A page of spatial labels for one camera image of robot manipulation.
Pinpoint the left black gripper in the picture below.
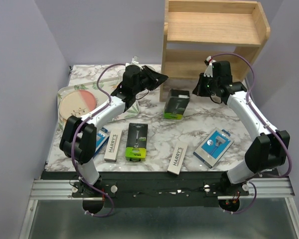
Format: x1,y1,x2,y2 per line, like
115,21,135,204
133,65,168,95

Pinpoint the black green Gillette box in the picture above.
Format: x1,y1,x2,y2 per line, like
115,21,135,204
163,89,190,120
125,123,148,162

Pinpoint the wooden two-tier shelf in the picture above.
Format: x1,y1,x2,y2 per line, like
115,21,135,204
159,0,271,102

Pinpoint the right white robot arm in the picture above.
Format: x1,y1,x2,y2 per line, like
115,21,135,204
193,58,290,195

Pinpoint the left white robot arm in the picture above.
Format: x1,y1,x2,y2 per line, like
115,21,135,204
59,63,168,197

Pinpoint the clear plastic cup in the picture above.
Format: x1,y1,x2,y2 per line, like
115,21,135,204
118,69,125,83

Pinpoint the leaf-patterned tray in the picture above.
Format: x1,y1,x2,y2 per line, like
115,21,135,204
57,76,140,131

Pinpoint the right blue razor package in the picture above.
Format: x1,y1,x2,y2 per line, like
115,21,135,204
193,127,234,168

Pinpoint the blue razor package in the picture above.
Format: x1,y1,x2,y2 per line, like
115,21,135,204
93,127,109,158
193,127,234,168

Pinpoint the right white Harry's box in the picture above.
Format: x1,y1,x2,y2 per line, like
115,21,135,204
167,141,188,175

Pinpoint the white harry's box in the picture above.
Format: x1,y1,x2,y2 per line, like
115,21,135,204
104,129,122,162
167,141,188,175

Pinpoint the left blue razor package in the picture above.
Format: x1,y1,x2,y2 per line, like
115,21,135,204
93,127,109,158

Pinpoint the left white Harry's box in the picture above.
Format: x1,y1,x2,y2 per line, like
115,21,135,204
104,129,122,162

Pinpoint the pink and cream plate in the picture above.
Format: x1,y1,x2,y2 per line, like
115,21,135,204
58,90,97,119

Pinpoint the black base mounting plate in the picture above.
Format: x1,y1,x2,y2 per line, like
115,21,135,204
41,172,251,212

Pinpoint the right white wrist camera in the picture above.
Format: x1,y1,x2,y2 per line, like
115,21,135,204
204,56,215,77

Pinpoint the aluminium rail frame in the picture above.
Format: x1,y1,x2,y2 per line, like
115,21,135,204
19,178,299,239

